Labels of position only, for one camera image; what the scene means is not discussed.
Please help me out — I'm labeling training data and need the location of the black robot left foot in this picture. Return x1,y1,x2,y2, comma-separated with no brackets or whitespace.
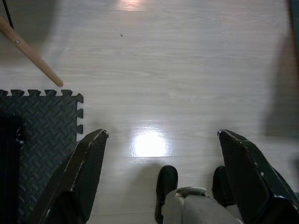
155,165,178,224

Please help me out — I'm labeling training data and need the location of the wooden furniture leg with screw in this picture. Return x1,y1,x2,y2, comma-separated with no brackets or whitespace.
0,15,64,88

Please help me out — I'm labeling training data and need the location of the grey robot leg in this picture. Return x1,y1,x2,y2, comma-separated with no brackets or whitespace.
162,186,243,224

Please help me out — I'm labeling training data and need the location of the black foam puzzle mat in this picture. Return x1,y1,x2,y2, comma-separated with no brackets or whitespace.
0,89,84,224

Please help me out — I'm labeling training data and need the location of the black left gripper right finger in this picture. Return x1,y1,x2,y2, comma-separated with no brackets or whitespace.
217,129,299,224

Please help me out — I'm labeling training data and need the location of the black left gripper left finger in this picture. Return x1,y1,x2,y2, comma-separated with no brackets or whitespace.
26,128,109,224

